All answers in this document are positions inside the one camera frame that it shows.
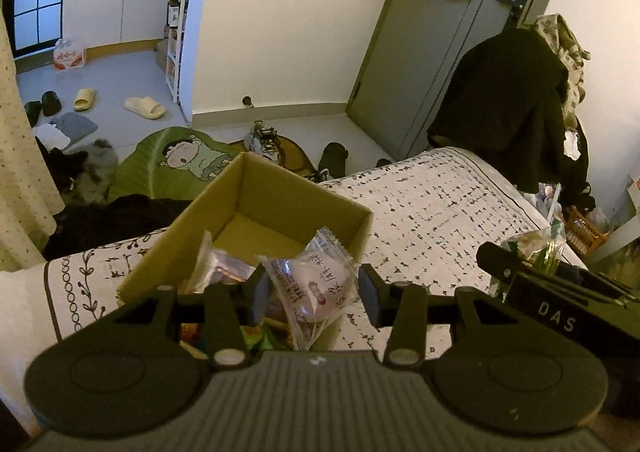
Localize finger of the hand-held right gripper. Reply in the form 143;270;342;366
476;241;635;299

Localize black hanging coat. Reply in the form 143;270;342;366
427;25;596;213

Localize grey door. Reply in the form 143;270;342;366
346;0;558;160

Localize white kitchen cabinet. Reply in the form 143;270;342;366
62;0;193;49

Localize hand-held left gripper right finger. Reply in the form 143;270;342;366
357;265;506;368

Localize black cloth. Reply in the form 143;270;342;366
42;195;193;260

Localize cream slipper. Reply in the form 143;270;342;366
124;97;166;119

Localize orange basket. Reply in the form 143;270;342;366
567;206;608;253

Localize green cartoon floor mat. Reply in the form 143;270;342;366
107;127;241;203

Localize cream dotted curtain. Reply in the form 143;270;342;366
0;7;66;273

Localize black door handle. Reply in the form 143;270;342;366
492;0;529;26

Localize clear green snack packet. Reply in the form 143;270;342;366
492;227;568;293

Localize black fluffy bundle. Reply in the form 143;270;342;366
37;137;86;193

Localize colourful snack packet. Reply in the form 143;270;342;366
180;325;208;358

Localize white shelf rack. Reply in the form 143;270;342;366
165;0;193;103

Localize clear brown snack packet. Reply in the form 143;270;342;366
185;231;256;293

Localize white side shelf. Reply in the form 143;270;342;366
585;172;640;263

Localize white floor cloth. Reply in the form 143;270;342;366
34;125;68;148

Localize cardboard box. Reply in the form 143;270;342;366
116;152;375;358

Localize grey floor mat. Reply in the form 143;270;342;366
50;112;98;143

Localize black shoe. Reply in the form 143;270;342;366
318;142;349;180

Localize grey white sneaker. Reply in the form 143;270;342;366
245;121;281;160

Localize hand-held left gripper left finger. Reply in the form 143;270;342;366
105;265;273;368

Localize red white plastic bag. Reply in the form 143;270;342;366
52;37;87;72

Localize clear pink-print snack packet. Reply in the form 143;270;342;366
256;226;357;352

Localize patterned hanging garment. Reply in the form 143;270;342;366
532;12;592;133

